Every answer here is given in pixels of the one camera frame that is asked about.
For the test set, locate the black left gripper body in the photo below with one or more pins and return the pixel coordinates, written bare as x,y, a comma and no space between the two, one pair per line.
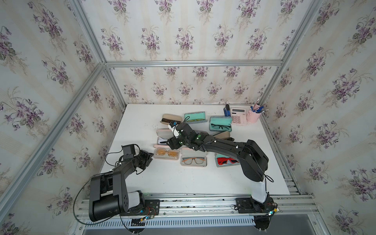
142,160

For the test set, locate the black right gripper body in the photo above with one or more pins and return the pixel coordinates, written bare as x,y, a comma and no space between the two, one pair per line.
176,142

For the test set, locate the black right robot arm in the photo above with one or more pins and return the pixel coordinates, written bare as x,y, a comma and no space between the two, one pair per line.
253,161

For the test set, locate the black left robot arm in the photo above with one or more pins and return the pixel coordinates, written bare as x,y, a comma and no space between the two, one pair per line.
108,192

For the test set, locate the orange transparent glasses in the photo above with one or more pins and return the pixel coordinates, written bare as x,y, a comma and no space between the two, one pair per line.
169,153

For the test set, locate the pink case white sunglasses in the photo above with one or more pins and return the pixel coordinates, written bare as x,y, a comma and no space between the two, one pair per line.
163,135

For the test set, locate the grey orange glasses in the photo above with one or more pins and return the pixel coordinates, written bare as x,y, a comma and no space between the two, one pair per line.
194,161

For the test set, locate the beige case brown glasses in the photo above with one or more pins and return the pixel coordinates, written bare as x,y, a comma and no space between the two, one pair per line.
168,118

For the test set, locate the grey teal-lined glasses case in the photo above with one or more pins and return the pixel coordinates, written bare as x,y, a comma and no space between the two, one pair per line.
195,117

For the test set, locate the teal case black glasses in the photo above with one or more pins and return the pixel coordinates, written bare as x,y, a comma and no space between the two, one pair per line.
220,123

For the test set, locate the grey case red sunglasses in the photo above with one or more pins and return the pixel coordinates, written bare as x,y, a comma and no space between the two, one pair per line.
219,155

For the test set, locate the beige case black glasses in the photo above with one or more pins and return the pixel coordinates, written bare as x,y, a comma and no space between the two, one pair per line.
225,135

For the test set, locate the blue black stapler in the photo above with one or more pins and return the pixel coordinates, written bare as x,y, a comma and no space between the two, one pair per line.
227,110

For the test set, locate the pink calculator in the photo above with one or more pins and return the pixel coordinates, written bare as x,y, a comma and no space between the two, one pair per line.
238,116

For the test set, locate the pink pen cup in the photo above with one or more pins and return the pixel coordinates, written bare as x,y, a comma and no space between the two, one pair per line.
252,117

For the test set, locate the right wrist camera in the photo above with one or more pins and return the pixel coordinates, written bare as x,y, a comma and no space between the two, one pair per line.
172,126

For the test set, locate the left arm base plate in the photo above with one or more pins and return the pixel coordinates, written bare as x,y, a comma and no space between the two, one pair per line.
150,208

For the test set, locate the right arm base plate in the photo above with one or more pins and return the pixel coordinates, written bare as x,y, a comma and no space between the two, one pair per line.
249,205

